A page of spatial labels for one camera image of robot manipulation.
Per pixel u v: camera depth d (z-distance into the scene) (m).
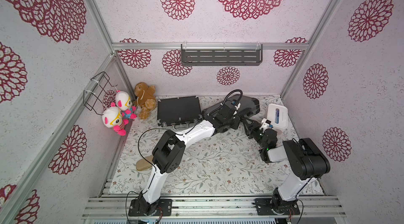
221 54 0.99
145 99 1.09
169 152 0.52
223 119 0.70
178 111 1.07
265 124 0.86
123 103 0.93
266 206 0.73
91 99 0.75
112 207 0.75
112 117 0.84
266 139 0.73
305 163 0.48
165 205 0.75
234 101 0.78
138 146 0.98
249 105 0.91
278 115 1.00
